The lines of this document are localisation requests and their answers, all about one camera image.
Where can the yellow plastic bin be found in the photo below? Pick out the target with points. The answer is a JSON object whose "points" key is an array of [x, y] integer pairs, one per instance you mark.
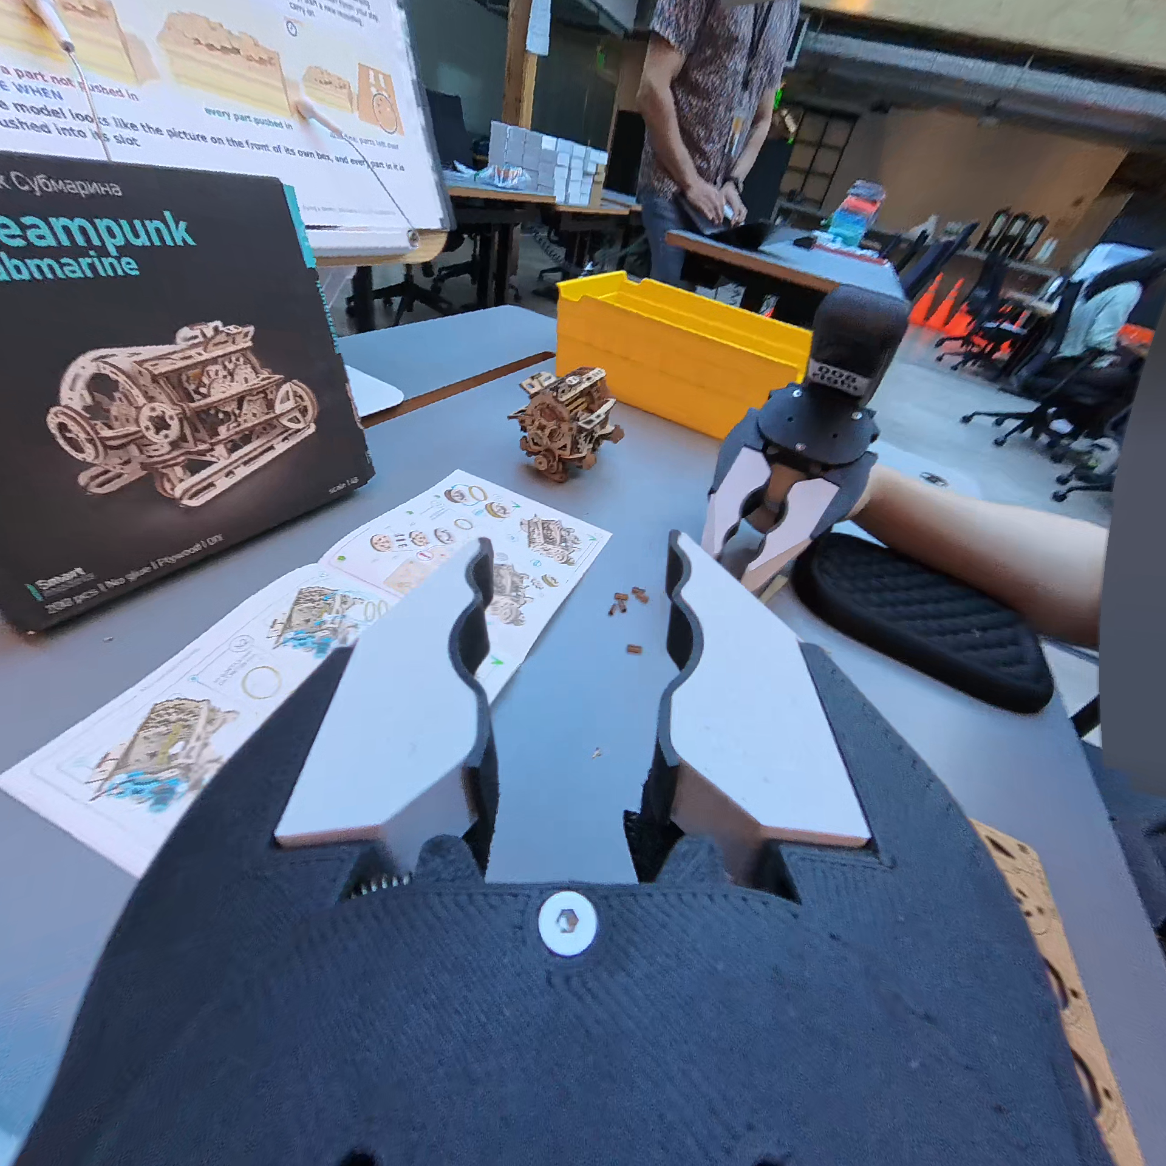
{"points": [[674, 351]]}

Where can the black office chair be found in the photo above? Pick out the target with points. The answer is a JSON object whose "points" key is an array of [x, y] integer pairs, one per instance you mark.
{"points": [[984, 305], [1070, 391]]}

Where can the person's right forearm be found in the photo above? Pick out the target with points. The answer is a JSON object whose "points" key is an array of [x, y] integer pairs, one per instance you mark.
{"points": [[984, 555]]}

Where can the wooden desk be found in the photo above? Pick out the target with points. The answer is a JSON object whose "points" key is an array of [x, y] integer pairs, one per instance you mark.
{"points": [[511, 203]]}

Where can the black model kit box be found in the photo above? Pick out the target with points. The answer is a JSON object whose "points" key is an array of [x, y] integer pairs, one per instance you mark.
{"points": [[155, 391]]}

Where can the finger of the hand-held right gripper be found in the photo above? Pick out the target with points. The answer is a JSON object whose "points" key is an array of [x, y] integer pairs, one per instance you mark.
{"points": [[733, 502], [803, 524]]}

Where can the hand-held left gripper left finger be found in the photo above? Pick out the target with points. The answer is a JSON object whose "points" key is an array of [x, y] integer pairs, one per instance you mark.
{"points": [[391, 719]]}

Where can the brown wooden model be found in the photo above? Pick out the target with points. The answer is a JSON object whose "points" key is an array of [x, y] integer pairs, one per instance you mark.
{"points": [[564, 424]]}

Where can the stack of white boxes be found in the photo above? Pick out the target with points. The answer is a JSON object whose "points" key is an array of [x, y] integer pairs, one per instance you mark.
{"points": [[546, 168]]}

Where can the wooden post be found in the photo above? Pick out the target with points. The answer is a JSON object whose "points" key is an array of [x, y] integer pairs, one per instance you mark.
{"points": [[522, 63]]}

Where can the orange traffic cone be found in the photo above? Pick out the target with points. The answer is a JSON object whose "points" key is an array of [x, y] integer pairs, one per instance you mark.
{"points": [[953, 305], [927, 299]]}

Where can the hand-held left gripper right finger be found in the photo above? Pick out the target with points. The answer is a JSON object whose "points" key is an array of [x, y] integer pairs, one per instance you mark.
{"points": [[761, 719]]}

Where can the large wooden parts sheet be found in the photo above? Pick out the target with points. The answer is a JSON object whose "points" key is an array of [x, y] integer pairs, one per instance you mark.
{"points": [[1047, 957]]}

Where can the black quilted pad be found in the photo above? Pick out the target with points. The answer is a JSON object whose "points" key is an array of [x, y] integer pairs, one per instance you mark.
{"points": [[919, 620]]}

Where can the dark desk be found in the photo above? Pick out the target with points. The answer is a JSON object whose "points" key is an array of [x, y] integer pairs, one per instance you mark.
{"points": [[783, 264]]}

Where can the white instruction board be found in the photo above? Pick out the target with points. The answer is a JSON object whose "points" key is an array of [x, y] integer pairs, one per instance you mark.
{"points": [[227, 82]]}

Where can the blue and red item stack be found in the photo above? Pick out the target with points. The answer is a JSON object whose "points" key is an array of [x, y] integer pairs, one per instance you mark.
{"points": [[857, 214]]}

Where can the white instruction booklet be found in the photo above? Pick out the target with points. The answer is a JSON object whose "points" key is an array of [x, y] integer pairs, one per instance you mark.
{"points": [[273, 638]]}

